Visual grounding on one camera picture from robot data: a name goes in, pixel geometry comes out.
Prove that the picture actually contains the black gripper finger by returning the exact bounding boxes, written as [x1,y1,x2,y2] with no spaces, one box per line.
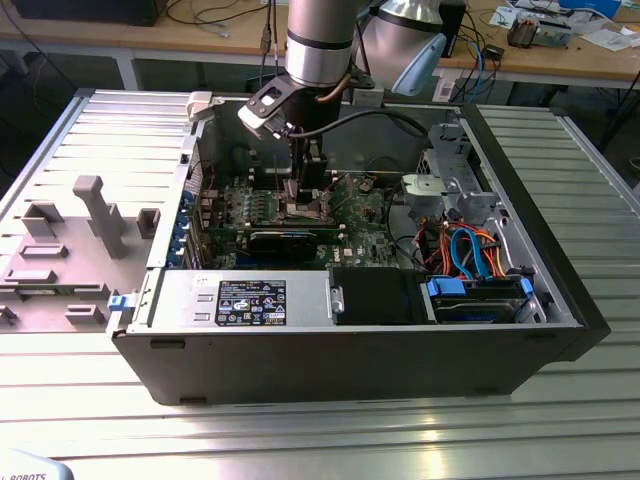
[302,142,330,204]
[292,135,309,201]

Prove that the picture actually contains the CPU socket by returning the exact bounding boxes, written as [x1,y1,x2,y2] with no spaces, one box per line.
[274,189,335,224]

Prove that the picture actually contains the green motherboard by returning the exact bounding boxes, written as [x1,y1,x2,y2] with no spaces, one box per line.
[197,168,404,275]

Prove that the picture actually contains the black graphics card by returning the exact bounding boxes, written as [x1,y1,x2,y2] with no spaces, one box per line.
[248,228,320,265]

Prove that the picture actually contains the white plastic case latch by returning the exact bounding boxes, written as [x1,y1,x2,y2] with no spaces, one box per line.
[185,91,216,123]

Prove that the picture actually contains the silver metal latch plate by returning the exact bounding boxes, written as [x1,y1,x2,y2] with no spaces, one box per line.
[327,278,347,320]

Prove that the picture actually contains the silver perforated drive cage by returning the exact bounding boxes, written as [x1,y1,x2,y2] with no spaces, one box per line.
[417,122,484,194]

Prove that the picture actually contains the silver power supply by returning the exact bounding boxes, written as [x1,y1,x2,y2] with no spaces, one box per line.
[125,268,335,335]

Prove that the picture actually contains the black PC case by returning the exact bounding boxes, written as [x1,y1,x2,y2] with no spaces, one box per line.
[105,88,612,409]

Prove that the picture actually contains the grey parts rack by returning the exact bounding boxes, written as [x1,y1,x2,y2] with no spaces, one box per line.
[0,173,164,335]

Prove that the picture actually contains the white printed card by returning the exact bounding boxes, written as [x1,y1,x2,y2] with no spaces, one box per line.
[488,5,517,27]

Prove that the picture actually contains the hard disk blue carrier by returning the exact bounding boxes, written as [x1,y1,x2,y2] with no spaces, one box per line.
[419,273,537,326]

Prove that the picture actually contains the dark cooler block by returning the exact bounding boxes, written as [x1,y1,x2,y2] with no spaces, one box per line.
[507,13,540,50]

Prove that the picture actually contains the black computer box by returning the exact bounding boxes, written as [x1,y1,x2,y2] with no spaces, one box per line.
[10,0,162,28]

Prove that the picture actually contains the grey metal device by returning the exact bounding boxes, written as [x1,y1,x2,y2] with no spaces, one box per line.
[537,18,574,50]

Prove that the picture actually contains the blue cardboard box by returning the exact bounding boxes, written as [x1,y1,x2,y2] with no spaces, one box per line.
[558,0,622,16]

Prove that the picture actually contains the white paper sheets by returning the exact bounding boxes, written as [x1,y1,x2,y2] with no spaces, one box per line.
[574,27,640,52]

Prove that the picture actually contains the black camera cable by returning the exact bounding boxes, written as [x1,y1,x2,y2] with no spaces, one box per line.
[284,109,436,144]

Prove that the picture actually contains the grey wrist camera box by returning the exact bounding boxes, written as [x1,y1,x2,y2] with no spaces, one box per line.
[352,87,385,107]

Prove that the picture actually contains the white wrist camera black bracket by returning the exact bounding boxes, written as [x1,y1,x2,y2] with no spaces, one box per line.
[236,77,301,146]

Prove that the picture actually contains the thick black cable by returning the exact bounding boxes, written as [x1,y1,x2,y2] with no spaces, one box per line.
[380,174,407,229]

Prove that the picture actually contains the silver metal bracket box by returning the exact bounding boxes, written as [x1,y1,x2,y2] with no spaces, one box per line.
[399,173,448,216]

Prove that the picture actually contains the red wire bundle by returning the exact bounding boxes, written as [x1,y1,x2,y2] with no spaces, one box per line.
[419,219,454,266]

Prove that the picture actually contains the wooden desk white frame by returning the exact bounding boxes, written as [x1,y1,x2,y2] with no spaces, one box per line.
[0,0,289,92]
[434,0,640,92]

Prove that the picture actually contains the blue flat wire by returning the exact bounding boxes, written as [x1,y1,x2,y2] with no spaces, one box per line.
[467,225,495,280]
[448,227,476,280]

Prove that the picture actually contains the orange wire bundle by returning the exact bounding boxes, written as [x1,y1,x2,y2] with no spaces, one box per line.
[472,228,509,278]

